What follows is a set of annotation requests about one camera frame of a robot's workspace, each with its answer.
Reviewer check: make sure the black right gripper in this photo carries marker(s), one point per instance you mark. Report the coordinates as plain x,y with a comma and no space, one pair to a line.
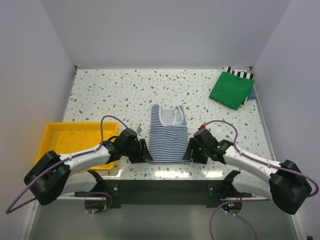
192,144

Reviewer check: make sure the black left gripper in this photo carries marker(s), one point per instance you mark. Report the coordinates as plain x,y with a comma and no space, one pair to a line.
142,154

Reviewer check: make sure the blue white striped tank top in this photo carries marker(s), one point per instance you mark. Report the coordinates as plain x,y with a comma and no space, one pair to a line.
168,135

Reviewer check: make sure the green tank top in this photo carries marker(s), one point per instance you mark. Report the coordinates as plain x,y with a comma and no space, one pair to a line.
231,90

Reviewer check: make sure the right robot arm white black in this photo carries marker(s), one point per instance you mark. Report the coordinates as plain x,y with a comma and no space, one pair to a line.
280,182

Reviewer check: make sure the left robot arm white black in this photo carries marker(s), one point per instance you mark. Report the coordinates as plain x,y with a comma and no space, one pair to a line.
47,180

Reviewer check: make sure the blue folded tank top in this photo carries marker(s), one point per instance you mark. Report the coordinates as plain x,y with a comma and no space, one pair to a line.
252,94

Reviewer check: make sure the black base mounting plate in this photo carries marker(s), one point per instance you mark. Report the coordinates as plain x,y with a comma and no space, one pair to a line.
209,193

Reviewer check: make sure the yellow plastic tray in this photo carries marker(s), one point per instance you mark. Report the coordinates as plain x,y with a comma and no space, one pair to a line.
72,137

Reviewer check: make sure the black white striped folded top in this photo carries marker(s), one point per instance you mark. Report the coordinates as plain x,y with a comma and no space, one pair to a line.
239,73

